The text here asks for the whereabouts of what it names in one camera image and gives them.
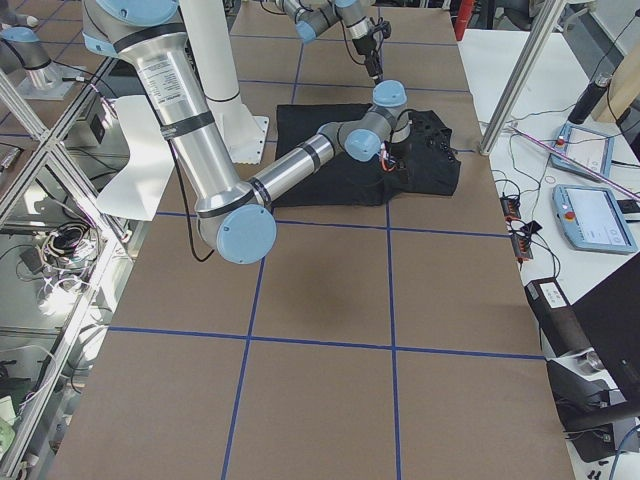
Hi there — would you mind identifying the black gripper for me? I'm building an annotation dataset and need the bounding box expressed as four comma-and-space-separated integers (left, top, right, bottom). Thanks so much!
390, 110, 453, 155
352, 19, 391, 84

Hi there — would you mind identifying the black printed t-shirt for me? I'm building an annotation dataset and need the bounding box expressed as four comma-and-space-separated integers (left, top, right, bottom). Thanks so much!
273, 103, 461, 208

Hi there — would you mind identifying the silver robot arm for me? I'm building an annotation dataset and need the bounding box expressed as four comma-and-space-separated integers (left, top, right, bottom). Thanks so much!
271, 0, 392, 84
82, 1, 461, 264

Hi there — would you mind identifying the black orange usb hub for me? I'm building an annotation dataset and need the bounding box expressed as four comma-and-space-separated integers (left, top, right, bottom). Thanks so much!
500, 196, 521, 222

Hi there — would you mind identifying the small black box device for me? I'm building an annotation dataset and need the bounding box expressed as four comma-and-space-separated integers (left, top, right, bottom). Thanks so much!
519, 220, 542, 236

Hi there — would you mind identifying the far blue teach pendant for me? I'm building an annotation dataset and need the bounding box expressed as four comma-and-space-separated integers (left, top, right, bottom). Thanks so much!
553, 122, 614, 177

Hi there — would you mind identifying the blue teach pendant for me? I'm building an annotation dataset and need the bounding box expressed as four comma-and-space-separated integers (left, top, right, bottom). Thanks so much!
553, 122, 614, 177
552, 185, 638, 254

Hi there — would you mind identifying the black water bottle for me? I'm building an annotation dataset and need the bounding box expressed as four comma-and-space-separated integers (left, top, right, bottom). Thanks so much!
568, 73, 612, 125

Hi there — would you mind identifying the near blue teach pendant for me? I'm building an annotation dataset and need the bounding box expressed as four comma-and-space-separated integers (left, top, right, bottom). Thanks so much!
552, 185, 638, 254

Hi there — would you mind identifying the brown paper table cover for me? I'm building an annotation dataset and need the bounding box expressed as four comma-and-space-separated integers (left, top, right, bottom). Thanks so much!
49, 8, 573, 479

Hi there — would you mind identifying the black label box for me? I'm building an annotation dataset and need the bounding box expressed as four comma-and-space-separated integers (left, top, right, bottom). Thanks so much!
524, 277, 591, 355

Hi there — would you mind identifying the black monitor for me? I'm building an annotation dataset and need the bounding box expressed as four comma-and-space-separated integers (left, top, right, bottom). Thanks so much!
573, 256, 640, 399

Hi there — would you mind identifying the white curved sheet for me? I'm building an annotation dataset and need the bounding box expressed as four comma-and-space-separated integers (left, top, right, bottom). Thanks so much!
95, 94, 181, 221

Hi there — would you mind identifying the aluminium frame post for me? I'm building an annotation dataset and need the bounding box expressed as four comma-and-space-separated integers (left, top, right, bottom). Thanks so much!
479, 0, 593, 156

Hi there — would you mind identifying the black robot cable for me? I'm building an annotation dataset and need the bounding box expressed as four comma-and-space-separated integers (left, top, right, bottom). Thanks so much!
169, 139, 216, 264

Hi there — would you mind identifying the tangled cable pile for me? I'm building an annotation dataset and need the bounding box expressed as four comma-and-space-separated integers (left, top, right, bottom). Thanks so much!
14, 219, 109, 311

